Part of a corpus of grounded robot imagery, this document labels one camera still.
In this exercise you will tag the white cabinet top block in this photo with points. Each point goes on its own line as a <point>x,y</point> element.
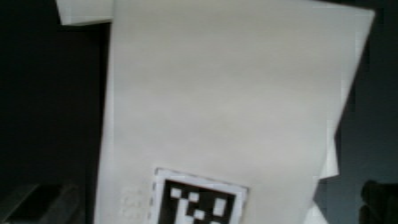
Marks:
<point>230,76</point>

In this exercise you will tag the white cabinet body box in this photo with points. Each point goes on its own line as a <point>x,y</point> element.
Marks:
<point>84,12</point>

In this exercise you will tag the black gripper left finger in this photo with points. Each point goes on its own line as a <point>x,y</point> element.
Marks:
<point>41,204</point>

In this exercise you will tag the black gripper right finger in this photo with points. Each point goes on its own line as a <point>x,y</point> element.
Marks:
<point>379,210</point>

